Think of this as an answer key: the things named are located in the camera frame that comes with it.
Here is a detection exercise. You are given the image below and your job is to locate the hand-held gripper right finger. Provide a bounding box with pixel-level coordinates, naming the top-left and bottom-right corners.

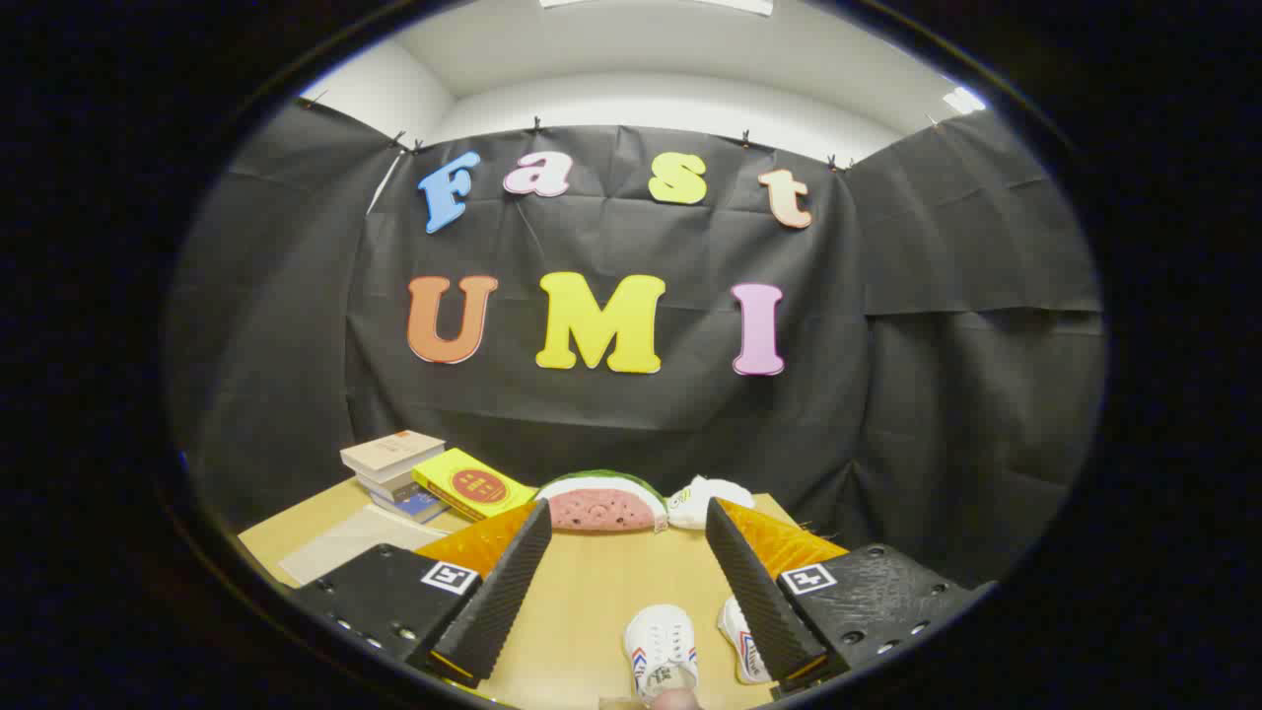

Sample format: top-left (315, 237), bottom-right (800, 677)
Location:
top-left (704, 497), bottom-right (997, 697)

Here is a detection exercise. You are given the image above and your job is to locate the yellow book with red circle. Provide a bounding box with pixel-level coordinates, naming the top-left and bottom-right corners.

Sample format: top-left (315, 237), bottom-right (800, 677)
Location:
top-left (411, 448), bottom-right (538, 522)

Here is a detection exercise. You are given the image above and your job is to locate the white plush toy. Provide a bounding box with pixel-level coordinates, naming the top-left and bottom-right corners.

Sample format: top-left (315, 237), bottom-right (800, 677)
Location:
top-left (667, 475), bottom-right (755, 531)

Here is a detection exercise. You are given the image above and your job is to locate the long ceiling light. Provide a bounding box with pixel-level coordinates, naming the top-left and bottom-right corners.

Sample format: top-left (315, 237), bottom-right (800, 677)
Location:
top-left (540, 0), bottom-right (775, 17)

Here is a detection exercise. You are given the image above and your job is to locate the blue book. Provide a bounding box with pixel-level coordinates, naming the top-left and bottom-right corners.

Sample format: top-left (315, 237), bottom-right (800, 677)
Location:
top-left (370, 483), bottom-right (450, 524)

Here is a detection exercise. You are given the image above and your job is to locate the beige book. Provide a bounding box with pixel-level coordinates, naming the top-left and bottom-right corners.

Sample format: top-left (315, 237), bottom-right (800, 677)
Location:
top-left (340, 430), bottom-right (447, 484)

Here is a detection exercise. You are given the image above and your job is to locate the beige storage box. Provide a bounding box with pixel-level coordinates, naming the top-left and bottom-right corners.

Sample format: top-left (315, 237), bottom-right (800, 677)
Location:
top-left (279, 503), bottom-right (445, 586)

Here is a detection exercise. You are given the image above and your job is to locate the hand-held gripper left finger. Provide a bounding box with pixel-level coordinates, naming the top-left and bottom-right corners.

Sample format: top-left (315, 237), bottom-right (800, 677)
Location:
top-left (289, 498), bottom-right (553, 689)

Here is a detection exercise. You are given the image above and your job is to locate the watermelon slice plush toy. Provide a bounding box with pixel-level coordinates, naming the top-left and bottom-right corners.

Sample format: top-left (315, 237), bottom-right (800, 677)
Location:
top-left (532, 469), bottom-right (669, 533)

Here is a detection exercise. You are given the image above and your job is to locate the white canvas shoe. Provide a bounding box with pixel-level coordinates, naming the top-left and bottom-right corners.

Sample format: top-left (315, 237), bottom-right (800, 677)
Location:
top-left (623, 603), bottom-right (699, 706)
top-left (717, 595), bottom-right (775, 686)

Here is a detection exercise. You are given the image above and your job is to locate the black backdrop cloth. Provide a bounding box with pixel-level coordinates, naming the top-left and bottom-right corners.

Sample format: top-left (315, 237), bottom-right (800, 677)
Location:
top-left (168, 99), bottom-right (1105, 593)

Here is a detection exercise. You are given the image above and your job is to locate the grey book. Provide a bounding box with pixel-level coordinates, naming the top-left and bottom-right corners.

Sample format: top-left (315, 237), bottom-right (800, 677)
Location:
top-left (357, 471), bottom-right (425, 504)

